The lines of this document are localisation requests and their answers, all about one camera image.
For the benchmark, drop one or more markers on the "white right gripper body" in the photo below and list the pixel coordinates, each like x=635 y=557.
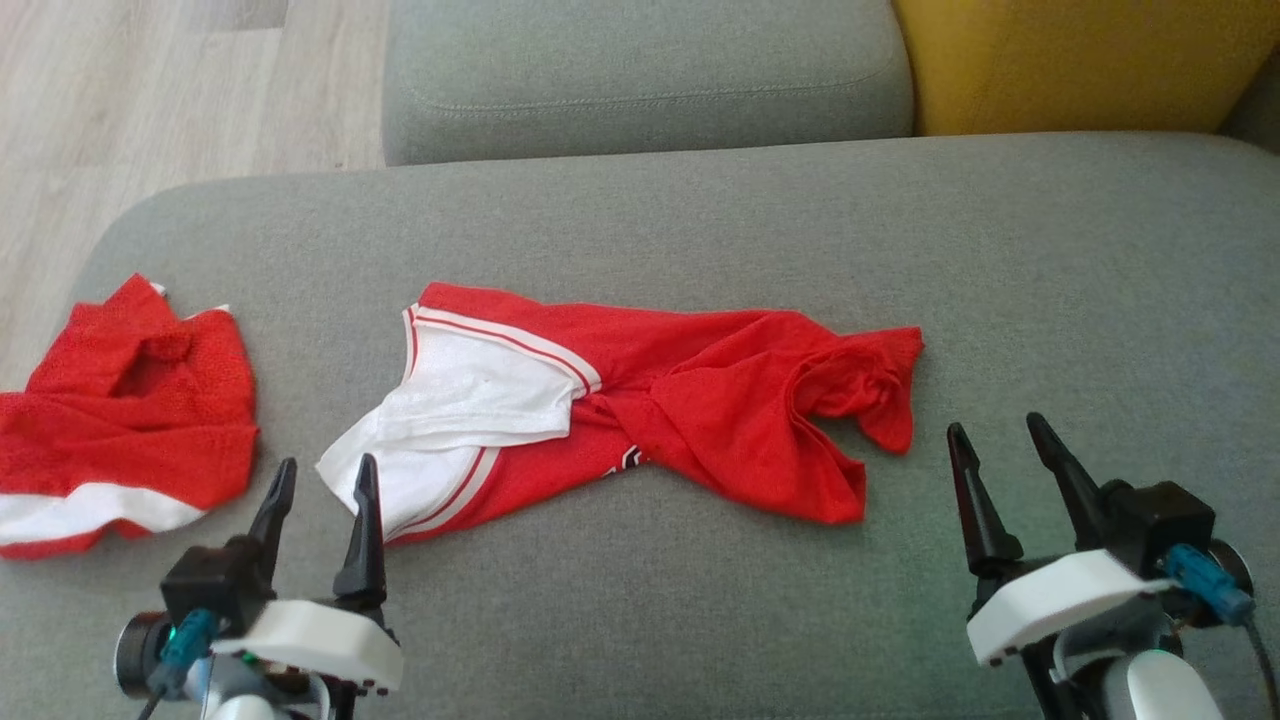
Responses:
x=1060 y=595

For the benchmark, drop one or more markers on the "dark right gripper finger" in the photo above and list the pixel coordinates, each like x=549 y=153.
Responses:
x=985 y=530
x=1075 y=490

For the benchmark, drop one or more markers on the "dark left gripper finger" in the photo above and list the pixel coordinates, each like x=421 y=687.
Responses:
x=275 y=520
x=365 y=540

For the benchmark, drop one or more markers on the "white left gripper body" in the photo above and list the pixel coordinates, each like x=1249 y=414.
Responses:
x=320 y=640

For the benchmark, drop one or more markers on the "red white-striped shorts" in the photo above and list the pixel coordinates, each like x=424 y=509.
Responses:
x=120 y=430

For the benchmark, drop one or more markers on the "red basketball jersey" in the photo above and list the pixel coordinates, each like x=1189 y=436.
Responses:
x=700 y=400

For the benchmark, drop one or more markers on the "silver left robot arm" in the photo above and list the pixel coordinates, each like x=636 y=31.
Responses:
x=135 y=655

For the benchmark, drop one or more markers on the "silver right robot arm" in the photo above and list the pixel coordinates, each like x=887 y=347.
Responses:
x=1160 y=690

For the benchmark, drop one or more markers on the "grey sofa seat cushion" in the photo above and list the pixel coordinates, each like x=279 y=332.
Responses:
x=700 y=220

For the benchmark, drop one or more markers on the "grey sofa back cushion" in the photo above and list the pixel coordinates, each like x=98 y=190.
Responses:
x=1258 y=110
x=640 y=70

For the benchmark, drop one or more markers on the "yellow cushion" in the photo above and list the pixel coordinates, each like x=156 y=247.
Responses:
x=1080 y=60

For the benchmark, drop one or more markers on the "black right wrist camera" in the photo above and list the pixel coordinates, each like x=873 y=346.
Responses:
x=1160 y=520

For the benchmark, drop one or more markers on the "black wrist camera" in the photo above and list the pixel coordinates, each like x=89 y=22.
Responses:
x=1160 y=520
x=215 y=590

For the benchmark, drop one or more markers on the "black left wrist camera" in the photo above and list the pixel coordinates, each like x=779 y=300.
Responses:
x=215 y=590

